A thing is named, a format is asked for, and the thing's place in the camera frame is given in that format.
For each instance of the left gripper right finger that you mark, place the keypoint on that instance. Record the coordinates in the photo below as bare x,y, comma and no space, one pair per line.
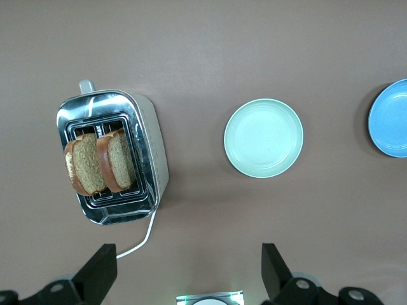
273,273

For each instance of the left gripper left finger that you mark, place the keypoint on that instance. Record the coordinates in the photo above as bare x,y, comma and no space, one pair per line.
95,273

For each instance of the brown bread slice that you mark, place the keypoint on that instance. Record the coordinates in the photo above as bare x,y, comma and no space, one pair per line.
119,162
86,165

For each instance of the pale green plate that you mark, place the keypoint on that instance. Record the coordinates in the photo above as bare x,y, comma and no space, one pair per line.
264,138

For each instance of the blue plate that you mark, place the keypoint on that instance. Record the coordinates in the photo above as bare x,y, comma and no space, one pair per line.
391,120

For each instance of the beige chrome toaster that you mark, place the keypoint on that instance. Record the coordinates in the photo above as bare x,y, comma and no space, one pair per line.
149,152

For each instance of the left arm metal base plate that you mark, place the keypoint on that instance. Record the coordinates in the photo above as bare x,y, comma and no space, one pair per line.
187,298

